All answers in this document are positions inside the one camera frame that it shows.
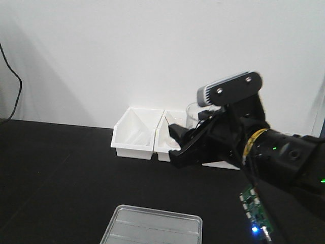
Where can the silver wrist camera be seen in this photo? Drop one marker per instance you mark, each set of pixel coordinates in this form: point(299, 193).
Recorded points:
point(204, 92)

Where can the white storage bin right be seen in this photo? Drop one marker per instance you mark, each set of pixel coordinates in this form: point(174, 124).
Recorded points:
point(163, 141)

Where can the silver metal tray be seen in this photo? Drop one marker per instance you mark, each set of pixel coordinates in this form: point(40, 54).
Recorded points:
point(134, 224)

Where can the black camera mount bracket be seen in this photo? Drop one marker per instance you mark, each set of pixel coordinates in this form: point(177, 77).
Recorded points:
point(243, 94)

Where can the clear glass beaker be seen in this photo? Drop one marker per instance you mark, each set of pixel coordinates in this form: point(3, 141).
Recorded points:
point(192, 113)

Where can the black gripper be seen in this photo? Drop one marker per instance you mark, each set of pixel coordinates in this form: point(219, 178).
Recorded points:
point(220, 138)

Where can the white storage bin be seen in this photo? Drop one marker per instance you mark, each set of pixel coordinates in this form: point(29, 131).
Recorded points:
point(134, 134)
point(163, 141)

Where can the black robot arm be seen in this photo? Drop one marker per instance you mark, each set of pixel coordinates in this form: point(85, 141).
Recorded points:
point(293, 164)

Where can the green circuit board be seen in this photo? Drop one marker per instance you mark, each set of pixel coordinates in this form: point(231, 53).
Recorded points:
point(260, 225)

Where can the white storage bin left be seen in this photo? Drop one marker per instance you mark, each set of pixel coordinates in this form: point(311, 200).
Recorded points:
point(134, 134)

